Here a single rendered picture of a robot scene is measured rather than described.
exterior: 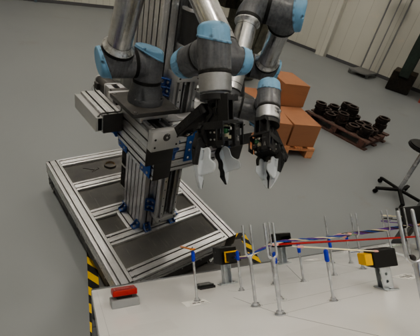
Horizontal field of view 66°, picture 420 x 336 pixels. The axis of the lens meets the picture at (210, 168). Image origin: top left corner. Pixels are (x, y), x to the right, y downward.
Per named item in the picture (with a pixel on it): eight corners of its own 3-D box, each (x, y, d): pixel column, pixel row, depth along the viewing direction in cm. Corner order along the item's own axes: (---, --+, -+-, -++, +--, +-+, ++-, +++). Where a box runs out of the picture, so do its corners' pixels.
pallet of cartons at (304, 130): (324, 157, 391) (347, 105, 355) (259, 161, 353) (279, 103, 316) (273, 113, 481) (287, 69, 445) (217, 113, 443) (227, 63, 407)
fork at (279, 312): (278, 317, 49) (265, 223, 51) (271, 314, 50) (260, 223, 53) (289, 314, 49) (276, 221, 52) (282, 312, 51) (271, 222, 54)
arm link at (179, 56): (205, 80, 89) (229, 73, 80) (169, 81, 83) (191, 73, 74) (201, 51, 88) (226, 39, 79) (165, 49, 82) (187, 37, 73)
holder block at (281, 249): (274, 261, 116) (271, 233, 118) (295, 263, 105) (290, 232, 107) (263, 263, 114) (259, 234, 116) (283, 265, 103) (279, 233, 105)
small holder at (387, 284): (430, 286, 58) (421, 245, 59) (381, 292, 57) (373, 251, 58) (413, 282, 62) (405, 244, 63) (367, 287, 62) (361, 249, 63)
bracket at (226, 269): (233, 281, 83) (231, 261, 83) (237, 283, 80) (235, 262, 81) (217, 284, 81) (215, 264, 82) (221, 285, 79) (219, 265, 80)
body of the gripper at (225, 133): (222, 149, 67) (221, 90, 66) (194, 149, 73) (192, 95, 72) (245, 147, 73) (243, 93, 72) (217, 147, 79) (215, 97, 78)
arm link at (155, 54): (167, 83, 132) (171, 50, 125) (135, 84, 125) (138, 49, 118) (154, 73, 140) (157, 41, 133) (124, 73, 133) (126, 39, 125)
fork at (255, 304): (253, 308, 55) (243, 225, 58) (248, 306, 57) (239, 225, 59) (263, 305, 56) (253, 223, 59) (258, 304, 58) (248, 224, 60)
